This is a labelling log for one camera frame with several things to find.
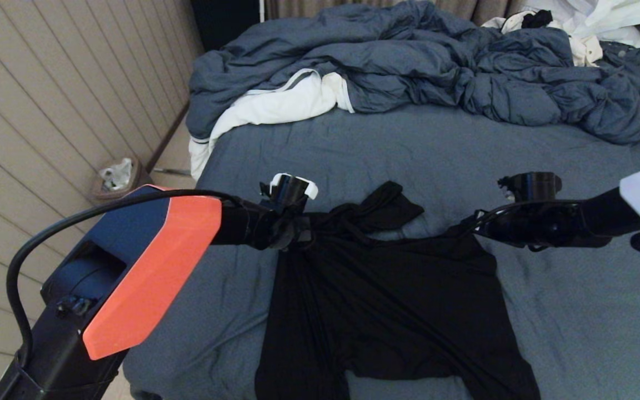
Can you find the silver metal rod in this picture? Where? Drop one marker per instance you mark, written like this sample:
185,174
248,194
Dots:
173,173

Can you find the black t-shirt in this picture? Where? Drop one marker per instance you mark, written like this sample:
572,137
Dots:
381,305

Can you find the brown trash bin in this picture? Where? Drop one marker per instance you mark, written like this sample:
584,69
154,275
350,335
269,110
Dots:
125,191

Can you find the crumpled blue duvet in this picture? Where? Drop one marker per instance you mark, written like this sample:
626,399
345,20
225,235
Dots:
409,55

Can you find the black tall furniture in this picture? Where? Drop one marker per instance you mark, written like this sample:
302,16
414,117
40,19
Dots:
225,19

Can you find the beige curtain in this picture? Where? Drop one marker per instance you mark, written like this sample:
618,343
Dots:
298,8

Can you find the small black fabric item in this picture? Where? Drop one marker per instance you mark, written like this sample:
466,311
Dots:
535,20

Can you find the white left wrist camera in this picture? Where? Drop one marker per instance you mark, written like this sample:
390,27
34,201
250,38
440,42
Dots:
298,186

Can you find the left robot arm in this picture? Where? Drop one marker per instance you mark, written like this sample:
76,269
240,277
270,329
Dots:
131,266

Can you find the white duvet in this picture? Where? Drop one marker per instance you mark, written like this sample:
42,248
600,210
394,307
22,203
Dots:
275,105

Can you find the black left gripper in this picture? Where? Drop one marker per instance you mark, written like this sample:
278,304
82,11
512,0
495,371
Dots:
295,228

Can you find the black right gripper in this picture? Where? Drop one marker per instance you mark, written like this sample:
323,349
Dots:
478,222

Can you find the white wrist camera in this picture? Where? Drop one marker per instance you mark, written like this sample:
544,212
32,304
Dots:
298,186
508,186

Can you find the white crumpled shirt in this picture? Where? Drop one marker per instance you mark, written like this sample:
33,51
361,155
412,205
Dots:
603,16

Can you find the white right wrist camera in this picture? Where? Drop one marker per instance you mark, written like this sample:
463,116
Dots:
508,186

